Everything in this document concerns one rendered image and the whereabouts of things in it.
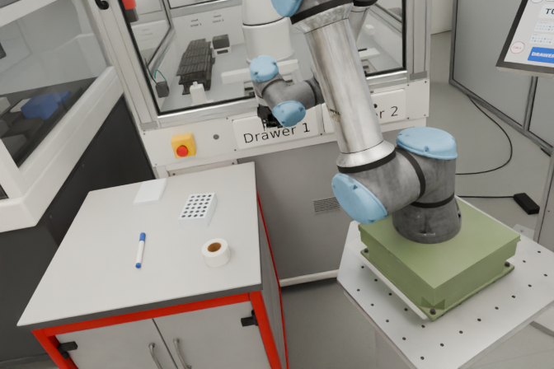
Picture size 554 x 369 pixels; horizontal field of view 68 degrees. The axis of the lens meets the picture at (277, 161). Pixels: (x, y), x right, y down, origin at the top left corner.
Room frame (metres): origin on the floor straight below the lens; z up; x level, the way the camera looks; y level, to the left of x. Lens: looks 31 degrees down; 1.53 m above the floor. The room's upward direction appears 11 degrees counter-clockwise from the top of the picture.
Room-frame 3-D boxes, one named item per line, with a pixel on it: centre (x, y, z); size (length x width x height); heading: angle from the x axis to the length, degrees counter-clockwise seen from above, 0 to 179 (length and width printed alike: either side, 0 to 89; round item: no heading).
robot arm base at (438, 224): (0.72, -0.31, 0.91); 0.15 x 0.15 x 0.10
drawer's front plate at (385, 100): (1.30, -0.33, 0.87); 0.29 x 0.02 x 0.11; 89
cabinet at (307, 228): (1.79, -0.08, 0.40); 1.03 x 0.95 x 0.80; 89
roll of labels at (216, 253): (0.84, 0.21, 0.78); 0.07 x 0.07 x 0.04
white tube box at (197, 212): (1.04, 0.27, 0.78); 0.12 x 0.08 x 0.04; 167
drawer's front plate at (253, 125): (1.31, -0.02, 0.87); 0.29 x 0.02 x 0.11; 89
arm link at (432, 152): (0.71, -0.30, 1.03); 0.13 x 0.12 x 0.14; 113
